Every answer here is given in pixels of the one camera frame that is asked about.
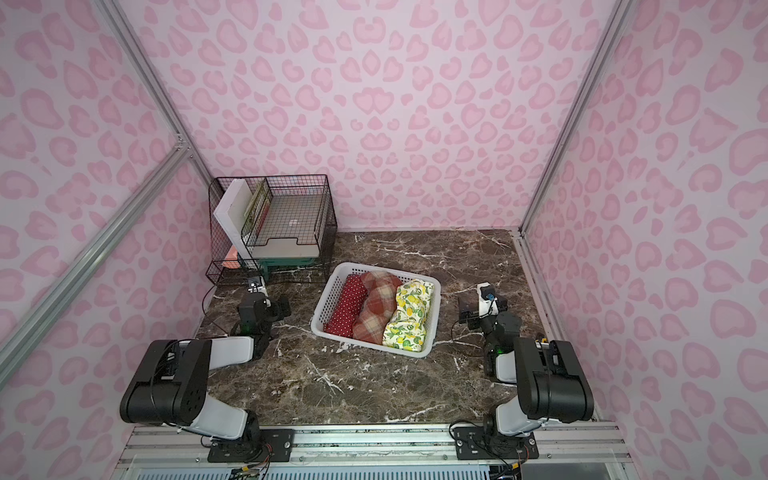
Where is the green lemon print skirt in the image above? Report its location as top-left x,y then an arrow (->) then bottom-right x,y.
382,279 -> 434,352

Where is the white plastic basket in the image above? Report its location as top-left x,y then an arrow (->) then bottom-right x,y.
310,261 -> 443,359

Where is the red polka dot skirt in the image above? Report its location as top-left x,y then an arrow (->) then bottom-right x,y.
324,274 -> 368,338

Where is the red plaid skirt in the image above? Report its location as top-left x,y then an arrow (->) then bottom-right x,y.
352,270 -> 402,344

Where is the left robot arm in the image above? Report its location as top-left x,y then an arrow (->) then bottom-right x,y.
119,291 -> 292,449

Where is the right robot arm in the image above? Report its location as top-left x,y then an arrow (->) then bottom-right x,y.
458,283 -> 595,440

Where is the green stand under tray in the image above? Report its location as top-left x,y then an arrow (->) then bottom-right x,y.
253,257 -> 317,283

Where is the white tray in basket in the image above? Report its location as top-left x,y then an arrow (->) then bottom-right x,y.
242,194 -> 328,259

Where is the white foam board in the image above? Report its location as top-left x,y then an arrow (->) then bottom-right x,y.
213,179 -> 252,260

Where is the green book in basket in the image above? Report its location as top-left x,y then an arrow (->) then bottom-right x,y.
241,180 -> 273,237

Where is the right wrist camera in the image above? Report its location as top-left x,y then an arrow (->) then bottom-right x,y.
476,282 -> 499,318

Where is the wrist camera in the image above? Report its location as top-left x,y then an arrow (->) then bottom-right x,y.
476,282 -> 499,318
247,276 -> 268,297

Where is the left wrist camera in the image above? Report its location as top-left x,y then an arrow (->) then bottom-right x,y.
247,276 -> 268,297

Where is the black wire basket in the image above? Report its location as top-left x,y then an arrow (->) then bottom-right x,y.
206,174 -> 337,286

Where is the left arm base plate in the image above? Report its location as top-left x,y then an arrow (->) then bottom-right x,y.
207,428 -> 296,464

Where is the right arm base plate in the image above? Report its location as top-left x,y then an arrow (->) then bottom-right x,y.
448,423 -> 539,463

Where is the aluminium front rail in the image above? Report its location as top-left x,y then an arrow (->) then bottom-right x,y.
111,422 -> 639,479

